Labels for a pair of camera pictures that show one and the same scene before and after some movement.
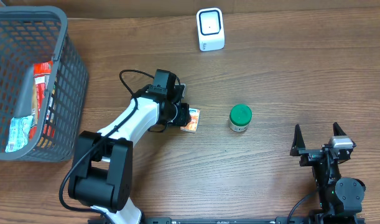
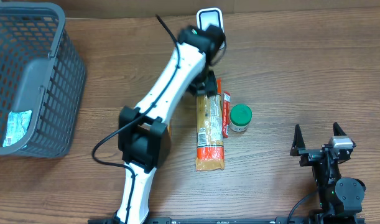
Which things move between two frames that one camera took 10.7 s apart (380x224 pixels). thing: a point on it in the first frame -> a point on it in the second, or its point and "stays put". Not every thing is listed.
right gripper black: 311,155 stays put
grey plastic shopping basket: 21,36 stays put
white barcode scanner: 211,29 stays put
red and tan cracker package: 43,71 -> 209,145
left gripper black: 183,115 -> 204,88
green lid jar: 239,117 stays put
